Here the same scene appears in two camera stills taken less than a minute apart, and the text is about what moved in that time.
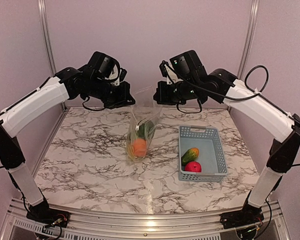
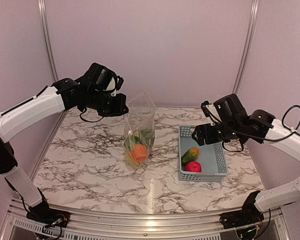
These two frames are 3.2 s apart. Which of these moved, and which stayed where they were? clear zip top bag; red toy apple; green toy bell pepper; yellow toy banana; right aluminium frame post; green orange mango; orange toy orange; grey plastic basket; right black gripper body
Moved: orange toy orange; yellow toy banana; green toy bell pepper; right black gripper body; clear zip top bag
Stayed: red toy apple; right aluminium frame post; grey plastic basket; green orange mango
